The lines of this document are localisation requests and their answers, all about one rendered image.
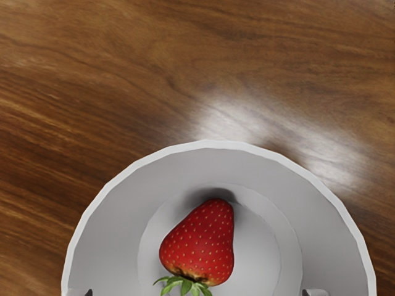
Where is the white round plate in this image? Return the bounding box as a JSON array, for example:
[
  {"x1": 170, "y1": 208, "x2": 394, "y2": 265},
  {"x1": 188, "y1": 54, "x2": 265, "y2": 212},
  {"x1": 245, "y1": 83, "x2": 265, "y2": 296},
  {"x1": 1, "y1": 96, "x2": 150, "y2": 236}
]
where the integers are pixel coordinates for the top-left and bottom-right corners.
[{"x1": 61, "y1": 139, "x2": 377, "y2": 296}]

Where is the red strawberry with green leaves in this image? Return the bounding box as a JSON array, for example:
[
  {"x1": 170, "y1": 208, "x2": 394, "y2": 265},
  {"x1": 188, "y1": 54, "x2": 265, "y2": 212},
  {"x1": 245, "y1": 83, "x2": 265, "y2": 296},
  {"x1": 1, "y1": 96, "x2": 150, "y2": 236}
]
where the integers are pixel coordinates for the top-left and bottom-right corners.
[{"x1": 153, "y1": 198, "x2": 235, "y2": 296}]

